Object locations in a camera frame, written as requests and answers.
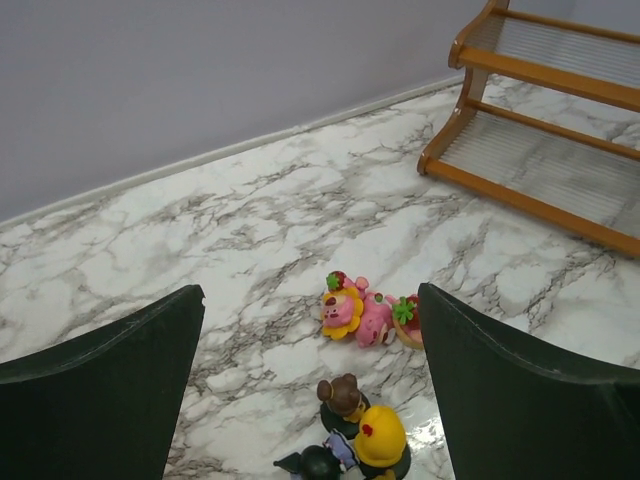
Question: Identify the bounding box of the black bat-eared figurine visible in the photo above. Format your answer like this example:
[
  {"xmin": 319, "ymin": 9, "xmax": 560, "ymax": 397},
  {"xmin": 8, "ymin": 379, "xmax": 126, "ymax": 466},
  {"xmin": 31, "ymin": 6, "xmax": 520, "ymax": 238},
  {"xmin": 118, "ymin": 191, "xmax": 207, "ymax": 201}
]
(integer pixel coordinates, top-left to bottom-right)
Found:
[{"xmin": 273, "ymin": 430, "xmax": 359, "ymax": 480}]

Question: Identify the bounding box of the pink strawberry tart figurine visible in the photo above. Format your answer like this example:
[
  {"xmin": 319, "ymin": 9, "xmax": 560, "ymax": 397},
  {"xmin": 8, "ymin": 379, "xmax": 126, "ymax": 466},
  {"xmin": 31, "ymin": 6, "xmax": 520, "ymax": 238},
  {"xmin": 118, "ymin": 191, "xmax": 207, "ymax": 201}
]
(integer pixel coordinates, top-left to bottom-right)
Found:
[{"xmin": 392, "ymin": 294, "xmax": 424, "ymax": 350}]

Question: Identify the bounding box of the yellow helmet figurine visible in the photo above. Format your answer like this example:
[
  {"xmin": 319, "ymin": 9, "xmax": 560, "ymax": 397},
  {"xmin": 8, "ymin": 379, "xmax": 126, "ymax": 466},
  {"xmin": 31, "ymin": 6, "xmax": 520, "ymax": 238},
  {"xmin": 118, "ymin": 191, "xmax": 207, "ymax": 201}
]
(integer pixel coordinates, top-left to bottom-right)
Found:
[{"xmin": 353, "ymin": 405, "xmax": 411, "ymax": 479}]

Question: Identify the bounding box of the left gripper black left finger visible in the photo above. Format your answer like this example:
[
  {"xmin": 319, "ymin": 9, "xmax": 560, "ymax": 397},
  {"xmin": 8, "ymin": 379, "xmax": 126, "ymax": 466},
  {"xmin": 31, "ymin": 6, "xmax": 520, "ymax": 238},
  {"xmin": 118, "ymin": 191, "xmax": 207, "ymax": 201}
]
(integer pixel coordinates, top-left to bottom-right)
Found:
[{"xmin": 1, "ymin": 285, "xmax": 205, "ymax": 479}]

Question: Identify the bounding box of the brown hair bun figurine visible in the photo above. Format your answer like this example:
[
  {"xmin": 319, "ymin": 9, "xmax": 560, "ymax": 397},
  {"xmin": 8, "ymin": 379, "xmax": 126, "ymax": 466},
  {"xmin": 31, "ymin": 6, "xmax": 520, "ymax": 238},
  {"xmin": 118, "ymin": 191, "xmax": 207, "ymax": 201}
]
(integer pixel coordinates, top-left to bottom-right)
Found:
[{"xmin": 316, "ymin": 373, "xmax": 371, "ymax": 440}]

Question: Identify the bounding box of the wooden tiered shelf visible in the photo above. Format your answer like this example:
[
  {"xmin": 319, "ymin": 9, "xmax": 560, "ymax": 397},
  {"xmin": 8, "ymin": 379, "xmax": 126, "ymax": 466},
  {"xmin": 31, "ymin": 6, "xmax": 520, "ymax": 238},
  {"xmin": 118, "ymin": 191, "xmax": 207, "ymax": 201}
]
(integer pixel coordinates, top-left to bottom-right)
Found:
[{"xmin": 417, "ymin": 1, "xmax": 639, "ymax": 257}]

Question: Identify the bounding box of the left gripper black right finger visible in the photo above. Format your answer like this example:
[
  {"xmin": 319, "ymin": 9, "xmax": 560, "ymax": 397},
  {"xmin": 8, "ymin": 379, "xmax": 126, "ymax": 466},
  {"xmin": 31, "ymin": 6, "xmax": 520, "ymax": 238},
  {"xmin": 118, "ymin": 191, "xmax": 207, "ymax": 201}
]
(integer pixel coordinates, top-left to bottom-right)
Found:
[{"xmin": 418, "ymin": 283, "xmax": 639, "ymax": 479}]

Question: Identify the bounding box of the pink bear yellow flower figurine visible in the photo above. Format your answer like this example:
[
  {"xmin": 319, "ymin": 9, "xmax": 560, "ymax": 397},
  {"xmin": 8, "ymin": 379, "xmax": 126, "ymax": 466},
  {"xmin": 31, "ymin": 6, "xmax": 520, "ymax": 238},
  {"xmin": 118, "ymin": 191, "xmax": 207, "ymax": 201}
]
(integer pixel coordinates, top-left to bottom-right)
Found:
[{"xmin": 321, "ymin": 271, "xmax": 394, "ymax": 348}]

